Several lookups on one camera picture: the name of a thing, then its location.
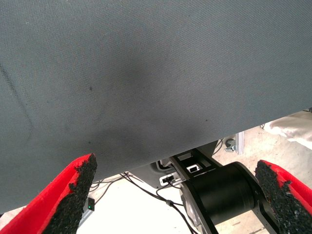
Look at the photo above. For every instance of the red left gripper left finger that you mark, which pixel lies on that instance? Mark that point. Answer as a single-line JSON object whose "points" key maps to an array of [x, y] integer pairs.
{"points": [[48, 204]]}

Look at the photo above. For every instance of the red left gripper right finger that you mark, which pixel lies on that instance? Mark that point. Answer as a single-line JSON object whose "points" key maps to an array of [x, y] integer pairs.
{"points": [[287, 202]]}

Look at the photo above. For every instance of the small box with green light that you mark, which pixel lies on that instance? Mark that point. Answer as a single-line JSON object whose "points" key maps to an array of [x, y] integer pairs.
{"points": [[91, 204]]}

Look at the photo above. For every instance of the aluminium profile leg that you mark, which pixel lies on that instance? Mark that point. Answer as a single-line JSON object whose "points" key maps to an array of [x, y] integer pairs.
{"points": [[239, 143]]}

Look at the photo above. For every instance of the grey caster wheel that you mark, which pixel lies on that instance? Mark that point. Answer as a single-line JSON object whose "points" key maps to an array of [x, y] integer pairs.
{"points": [[230, 143]]}

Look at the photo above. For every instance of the grey base panel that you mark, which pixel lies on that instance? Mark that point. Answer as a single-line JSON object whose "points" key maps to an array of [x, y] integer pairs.
{"points": [[146, 174]]}

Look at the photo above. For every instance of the silver connector socket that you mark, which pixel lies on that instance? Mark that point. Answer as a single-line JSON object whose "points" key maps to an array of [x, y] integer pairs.
{"points": [[163, 180]]}

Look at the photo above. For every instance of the dark grey table cloth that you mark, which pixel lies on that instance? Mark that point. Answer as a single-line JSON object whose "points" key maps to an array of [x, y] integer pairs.
{"points": [[146, 73]]}

